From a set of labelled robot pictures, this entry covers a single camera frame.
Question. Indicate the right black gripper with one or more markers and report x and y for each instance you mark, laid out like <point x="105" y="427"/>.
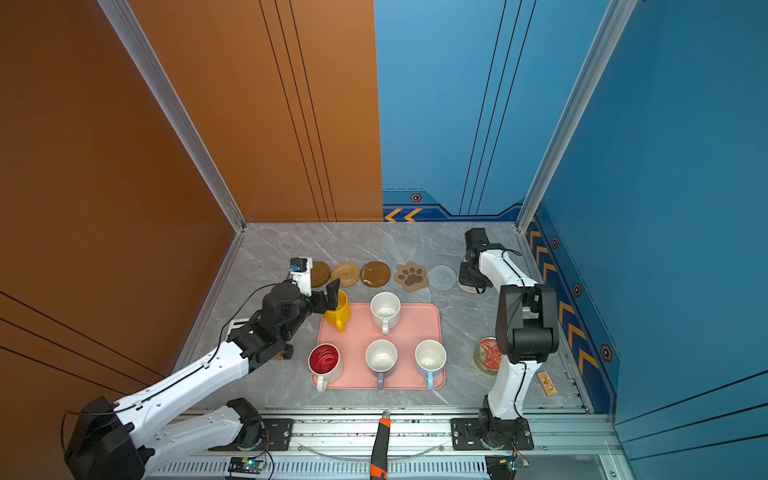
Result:
<point x="463" y="277"/>

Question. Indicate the orange black handled tool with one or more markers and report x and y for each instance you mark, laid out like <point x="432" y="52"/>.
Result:
<point x="379" y="457"/>

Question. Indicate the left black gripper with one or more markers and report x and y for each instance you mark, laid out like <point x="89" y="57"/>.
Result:
<point x="330" y="296"/>

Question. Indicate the cork paw print coaster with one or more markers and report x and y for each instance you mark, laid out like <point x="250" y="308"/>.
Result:
<point x="411" y="277"/>

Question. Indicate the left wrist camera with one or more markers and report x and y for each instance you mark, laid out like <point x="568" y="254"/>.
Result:
<point x="300" y="274"/>

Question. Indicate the light blue woven coaster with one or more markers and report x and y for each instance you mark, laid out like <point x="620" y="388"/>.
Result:
<point x="442" y="278"/>

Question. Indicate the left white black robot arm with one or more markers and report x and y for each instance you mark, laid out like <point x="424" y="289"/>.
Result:
<point x="138" y="434"/>

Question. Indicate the dark brown round coaster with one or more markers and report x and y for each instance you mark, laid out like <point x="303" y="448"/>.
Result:
<point x="320" y="274"/>

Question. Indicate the left green circuit board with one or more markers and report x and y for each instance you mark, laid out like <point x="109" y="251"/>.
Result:
<point x="247" y="467"/>

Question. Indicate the red round tin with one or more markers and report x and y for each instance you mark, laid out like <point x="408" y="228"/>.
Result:
<point x="487" y="356"/>

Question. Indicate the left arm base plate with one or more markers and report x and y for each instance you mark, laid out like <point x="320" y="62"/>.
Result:
<point x="271" y="434"/>

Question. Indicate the multicolour woven round coaster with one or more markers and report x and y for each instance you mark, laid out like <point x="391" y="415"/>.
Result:
<point x="470" y="289"/>

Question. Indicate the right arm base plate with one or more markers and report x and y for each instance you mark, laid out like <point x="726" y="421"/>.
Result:
<point x="474" y="434"/>

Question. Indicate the woven rattan round coaster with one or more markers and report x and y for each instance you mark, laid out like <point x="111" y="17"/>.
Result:
<point x="348" y="274"/>

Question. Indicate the white mug blue handle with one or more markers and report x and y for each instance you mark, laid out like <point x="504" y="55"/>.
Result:
<point x="431" y="358"/>

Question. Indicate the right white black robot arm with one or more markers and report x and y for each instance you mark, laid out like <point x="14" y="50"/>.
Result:
<point x="526" y="333"/>

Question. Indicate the green circuit board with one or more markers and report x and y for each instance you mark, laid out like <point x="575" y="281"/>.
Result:
<point x="247" y="467"/>
<point x="505" y="467"/>

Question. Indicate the glossy brown round coaster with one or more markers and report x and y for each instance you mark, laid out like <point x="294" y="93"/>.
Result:
<point x="375" y="274"/>

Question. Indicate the yellow mug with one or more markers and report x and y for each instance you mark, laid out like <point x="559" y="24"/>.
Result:
<point x="341" y="315"/>

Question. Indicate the right green circuit board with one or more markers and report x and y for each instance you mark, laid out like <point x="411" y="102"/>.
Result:
<point x="505" y="467"/>

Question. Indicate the pink plastic tray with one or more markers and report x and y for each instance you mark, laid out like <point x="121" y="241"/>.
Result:
<point x="409" y="357"/>

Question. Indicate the red interior mug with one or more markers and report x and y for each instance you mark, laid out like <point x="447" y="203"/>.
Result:
<point x="326" y="365"/>

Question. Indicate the white mug purple handle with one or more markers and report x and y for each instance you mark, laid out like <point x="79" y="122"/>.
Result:
<point x="381" y="358"/>

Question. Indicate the small wooden block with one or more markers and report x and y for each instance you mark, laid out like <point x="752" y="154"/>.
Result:
<point x="547" y="383"/>

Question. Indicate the aluminium front rail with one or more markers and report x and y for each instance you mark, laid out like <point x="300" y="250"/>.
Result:
<point x="338" y="443"/>

